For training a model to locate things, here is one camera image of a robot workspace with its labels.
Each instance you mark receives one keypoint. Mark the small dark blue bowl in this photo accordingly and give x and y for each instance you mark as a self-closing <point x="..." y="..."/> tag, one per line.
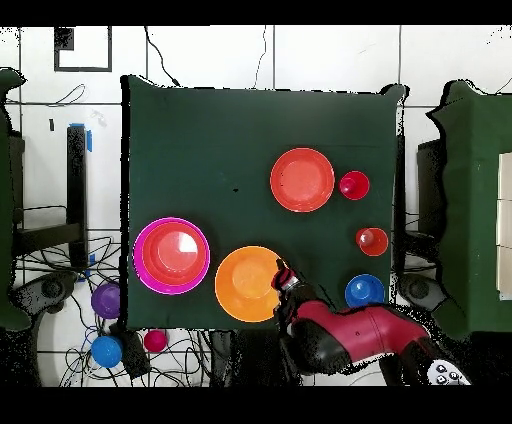
<point x="364" y="290"/>

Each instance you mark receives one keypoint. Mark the orange plastic cup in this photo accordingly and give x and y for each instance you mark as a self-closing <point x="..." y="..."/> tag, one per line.
<point x="372" y="242"/>

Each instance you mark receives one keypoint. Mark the white panel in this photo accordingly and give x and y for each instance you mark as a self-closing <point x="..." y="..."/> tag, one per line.
<point x="504" y="224"/>

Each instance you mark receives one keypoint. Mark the large magenta plastic bowl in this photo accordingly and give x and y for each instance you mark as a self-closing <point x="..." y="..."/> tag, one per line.
<point x="137" y="260"/>

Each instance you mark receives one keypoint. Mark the neighbouring green cloth table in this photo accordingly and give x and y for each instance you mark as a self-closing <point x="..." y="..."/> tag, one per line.
<point x="472" y="200"/>
<point x="6" y="200"/>

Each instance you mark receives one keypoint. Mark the black stand frame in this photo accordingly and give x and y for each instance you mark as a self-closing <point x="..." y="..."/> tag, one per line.
<point x="76" y="192"/>

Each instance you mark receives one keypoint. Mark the small magenta plastic bowl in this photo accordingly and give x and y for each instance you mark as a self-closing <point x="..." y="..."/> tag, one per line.
<point x="155" y="340"/>

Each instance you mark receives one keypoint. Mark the dark green table cloth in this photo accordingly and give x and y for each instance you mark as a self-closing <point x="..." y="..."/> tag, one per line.
<point x="240" y="120"/>

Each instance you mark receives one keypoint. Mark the black power adapter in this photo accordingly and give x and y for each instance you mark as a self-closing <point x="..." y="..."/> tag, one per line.
<point x="134" y="356"/>

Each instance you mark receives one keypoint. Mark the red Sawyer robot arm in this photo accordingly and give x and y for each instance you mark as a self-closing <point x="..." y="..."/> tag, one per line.
<point x="360" y="328"/>

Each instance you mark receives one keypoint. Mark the orange plastic bowl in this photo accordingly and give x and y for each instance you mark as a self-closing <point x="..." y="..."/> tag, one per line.
<point x="244" y="284"/>

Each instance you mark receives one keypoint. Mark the light blue plastic bowl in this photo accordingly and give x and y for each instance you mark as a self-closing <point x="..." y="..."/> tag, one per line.
<point x="106" y="351"/>

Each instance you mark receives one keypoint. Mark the purple plastic bowl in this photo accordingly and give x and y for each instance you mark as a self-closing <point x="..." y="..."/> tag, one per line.
<point x="106" y="300"/>

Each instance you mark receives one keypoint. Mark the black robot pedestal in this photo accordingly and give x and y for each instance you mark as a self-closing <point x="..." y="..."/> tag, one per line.
<point x="252" y="356"/>

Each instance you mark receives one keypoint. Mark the red plastic cup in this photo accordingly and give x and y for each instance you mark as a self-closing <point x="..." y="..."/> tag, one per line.
<point x="354" y="185"/>

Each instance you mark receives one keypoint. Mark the orange-red plastic bowl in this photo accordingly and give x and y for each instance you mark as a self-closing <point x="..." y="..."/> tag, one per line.
<point x="302" y="180"/>
<point x="174" y="254"/>

